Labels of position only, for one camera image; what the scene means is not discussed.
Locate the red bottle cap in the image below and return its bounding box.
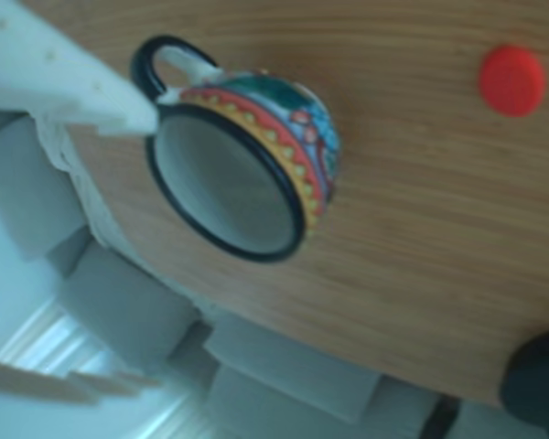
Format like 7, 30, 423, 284
479, 44, 546, 118

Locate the white curtain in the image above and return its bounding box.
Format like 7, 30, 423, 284
0, 296, 166, 412

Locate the white knitted blanket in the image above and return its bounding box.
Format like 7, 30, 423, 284
36, 113, 120, 251

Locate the beige sofa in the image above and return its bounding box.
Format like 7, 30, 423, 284
0, 109, 549, 439

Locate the patterned mug with black rim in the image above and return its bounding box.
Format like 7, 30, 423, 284
130, 35, 342, 265

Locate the black round object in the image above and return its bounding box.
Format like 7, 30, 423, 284
498, 328, 549, 429

